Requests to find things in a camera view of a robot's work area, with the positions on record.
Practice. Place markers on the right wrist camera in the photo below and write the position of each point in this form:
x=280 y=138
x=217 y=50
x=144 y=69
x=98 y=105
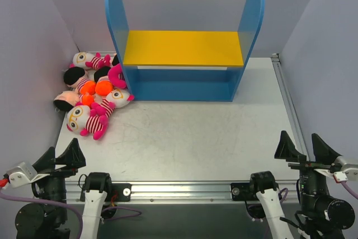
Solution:
x=348 y=166

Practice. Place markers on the white plush, back corner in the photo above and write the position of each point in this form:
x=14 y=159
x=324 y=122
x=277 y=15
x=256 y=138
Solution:
x=87 y=61

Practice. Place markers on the white plush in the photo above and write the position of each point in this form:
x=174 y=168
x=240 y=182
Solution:
x=87 y=61
x=116 y=99
x=84 y=121

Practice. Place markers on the black-haired doll, upper left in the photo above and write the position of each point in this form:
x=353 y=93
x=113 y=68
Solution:
x=77 y=79

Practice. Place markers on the black-haired doll, lower left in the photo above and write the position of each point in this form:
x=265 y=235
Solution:
x=68 y=99

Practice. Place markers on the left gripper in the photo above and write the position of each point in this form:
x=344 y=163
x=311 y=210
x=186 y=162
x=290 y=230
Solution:
x=57 y=172

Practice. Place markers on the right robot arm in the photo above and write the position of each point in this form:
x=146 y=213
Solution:
x=320 y=215

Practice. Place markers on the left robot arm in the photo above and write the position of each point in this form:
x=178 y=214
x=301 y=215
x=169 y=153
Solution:
x=43 y=215

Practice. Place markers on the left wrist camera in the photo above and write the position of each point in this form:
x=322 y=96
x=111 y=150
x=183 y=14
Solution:
x=21 y=174

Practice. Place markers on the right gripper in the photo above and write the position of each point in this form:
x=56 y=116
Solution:
x=309 y=164

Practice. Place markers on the pink plush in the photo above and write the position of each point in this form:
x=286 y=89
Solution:
x=114 y=77

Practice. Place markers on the black-haired doll, centre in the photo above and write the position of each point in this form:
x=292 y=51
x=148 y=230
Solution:
x=103 y=84

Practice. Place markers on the blue and yellow toy shelf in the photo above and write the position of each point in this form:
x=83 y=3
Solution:
x=167 y=65

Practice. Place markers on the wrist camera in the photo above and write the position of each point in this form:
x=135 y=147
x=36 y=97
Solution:
x=21 y=174
x=348 y=166

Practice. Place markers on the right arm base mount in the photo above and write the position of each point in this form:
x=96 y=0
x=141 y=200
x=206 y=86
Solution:
x=246 y=191

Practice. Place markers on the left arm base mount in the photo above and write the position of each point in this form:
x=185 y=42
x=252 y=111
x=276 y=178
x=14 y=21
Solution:
x=118 y=192

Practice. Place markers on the aluminium front rail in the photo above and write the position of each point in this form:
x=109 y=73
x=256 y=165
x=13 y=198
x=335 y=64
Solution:
x=180 y=192

